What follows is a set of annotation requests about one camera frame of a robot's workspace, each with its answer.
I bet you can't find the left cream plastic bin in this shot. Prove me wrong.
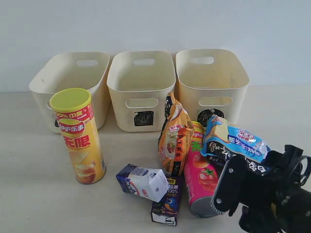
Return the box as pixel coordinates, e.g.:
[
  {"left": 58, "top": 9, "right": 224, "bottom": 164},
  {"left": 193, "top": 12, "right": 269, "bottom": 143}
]
[{"left": 29, "top": 51, "right": 111, "bottom": 133}]

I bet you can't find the pink Lays chips can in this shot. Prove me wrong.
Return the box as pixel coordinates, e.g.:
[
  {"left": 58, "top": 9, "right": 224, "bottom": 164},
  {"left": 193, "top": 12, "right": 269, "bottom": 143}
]
[{"left": 184, "top": 121, "right": 223, "bottom": 217}]

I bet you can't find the yellow Lays chips can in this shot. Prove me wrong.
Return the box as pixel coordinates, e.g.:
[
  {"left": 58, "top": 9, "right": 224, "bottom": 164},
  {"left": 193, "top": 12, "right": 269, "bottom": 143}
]
[{"left": 50, "top": 88, "right": 106, "bottom": 184}]

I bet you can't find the blue noodle packet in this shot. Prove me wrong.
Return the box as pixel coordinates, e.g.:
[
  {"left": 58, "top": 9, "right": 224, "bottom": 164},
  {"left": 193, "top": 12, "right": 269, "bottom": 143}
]
[{"left": 201, "top": 115, "right": 271, "bottom": 175}]

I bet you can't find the white blue milk carton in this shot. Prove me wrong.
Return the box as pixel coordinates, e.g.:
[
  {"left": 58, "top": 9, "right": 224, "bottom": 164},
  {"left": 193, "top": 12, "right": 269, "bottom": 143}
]
[{"left": 116, "top": 164, "right": 170, "bottom": 202}]

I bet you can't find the cream plastic bin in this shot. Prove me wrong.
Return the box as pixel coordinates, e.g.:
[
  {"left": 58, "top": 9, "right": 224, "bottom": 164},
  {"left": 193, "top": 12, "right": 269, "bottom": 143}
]
[
  {"left": 175, "top": 49, "right": 250, "bottom": 126},
  {"left": 29, "top": 51, "right": 111, "bottom": 133},
  {"left": 106, "top": 50, "right": 176, "bottom": 132}
]

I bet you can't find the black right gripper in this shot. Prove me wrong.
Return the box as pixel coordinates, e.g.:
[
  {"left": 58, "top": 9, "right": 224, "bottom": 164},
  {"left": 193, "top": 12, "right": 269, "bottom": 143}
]
[{"left": 210, "top": 145, "right": 311, "bottom": 233}]

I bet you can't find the orange snack bag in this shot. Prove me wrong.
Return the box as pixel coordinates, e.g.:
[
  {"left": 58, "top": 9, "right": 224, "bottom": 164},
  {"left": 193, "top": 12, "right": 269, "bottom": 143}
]
[{"left": 158, "top": 92, "right": 194, "bottom": 177}]

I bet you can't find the right cream plastic bin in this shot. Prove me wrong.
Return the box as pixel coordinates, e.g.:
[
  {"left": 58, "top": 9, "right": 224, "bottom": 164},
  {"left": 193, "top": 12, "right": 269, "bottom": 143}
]
[{"left": 175, "top": 49, "right": 250, "bottom": 126}]

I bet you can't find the middle cream plastic bin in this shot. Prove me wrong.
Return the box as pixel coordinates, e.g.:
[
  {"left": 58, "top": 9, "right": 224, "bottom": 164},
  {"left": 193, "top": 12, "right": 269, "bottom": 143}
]
[{"left": 106, "top": 50, "right": 176, "bottom": 132}]

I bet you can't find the purple juice box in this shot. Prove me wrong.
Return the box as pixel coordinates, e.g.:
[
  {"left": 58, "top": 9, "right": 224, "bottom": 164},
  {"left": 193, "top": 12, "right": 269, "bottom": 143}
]
[{"left": 150, "top": 176, "right": 184, "bottom": 227}]

